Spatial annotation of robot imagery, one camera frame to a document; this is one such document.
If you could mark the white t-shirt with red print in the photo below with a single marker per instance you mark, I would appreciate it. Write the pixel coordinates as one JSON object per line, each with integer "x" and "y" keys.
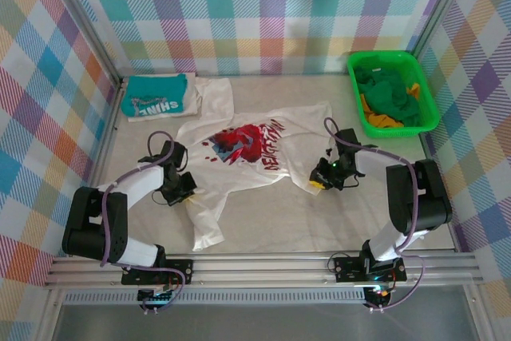
{"x": 279, "y": 129}

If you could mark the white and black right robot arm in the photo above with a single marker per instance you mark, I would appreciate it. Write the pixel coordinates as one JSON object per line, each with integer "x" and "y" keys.
{"x": 419, "y": 197}

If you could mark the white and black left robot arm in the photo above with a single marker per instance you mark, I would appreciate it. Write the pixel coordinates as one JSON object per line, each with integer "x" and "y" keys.
{"x": 139, "y": 185}

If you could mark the crumpled yellow t-shirt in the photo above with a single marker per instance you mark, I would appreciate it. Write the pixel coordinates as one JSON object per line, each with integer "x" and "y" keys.
{"x": 377, "y": 119}

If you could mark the crumpled green t-shirt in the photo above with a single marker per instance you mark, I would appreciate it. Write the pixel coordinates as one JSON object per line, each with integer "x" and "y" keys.
{"x": 383, "y": 93}

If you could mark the green plastic basket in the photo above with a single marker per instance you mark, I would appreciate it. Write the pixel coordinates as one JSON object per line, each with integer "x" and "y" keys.
{"x": 428, "y": 95}

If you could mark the left controller circuit board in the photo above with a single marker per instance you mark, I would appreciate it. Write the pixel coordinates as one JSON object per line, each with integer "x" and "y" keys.
{"x": 157, "y": 297}

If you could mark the controller circuit board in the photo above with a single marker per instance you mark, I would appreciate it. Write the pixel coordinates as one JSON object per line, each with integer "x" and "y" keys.
{"x": 377, "y": 295}
{"x": 157, "y": 297}

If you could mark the right controller circuit board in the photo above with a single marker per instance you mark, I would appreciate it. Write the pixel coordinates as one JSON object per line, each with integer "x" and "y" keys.
{"x": 377, "y": 295}

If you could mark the aluminium table side rail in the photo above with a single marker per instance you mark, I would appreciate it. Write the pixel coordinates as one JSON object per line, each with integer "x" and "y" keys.
{"x": 101, "y": 157}
{"x": 430, "y": 157}

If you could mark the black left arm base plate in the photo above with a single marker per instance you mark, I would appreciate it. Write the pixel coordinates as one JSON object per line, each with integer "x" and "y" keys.
{"x": 183, "y": 271}

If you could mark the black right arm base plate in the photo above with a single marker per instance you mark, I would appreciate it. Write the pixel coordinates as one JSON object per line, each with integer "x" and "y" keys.
{"x": 347, "y": 267}

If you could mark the aluminium mounting rail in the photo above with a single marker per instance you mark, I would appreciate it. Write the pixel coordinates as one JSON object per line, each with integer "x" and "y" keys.
{"x": 259, "y": 271}

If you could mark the aluminium frame post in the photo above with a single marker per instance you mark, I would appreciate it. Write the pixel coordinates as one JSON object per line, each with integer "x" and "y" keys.
{"x": 440, "y": 5}
{"x": 85, "y": 21}

